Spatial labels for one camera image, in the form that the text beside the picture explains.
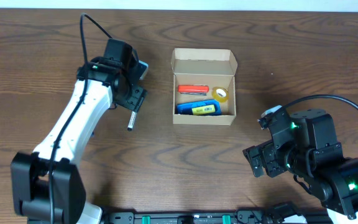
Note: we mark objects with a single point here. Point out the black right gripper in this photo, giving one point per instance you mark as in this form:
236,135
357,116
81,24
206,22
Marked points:
268,152

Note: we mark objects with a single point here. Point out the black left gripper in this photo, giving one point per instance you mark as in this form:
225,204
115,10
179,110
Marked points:
137,98

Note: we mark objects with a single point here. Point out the black whiteboard marker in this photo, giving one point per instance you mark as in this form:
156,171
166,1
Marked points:
132,120

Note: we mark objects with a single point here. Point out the blue plastic tape dispenser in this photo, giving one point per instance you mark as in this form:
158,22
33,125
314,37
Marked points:
185,108

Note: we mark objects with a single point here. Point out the red stapler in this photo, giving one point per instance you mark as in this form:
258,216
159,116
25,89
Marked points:
193,89

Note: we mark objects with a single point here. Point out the yellow highlighter pen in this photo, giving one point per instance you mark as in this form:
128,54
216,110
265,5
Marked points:
201,110

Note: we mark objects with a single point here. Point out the yellow clear tape roll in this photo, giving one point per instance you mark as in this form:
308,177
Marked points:
220,94

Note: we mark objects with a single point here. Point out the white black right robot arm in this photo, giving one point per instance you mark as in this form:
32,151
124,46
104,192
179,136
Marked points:
305,144

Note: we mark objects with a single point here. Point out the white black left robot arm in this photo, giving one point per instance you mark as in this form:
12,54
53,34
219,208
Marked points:
46,184

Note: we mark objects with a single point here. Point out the brown cardboard box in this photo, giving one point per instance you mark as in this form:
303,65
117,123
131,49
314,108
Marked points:
210,67

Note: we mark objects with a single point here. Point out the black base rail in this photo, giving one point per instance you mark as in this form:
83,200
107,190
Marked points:
285,212

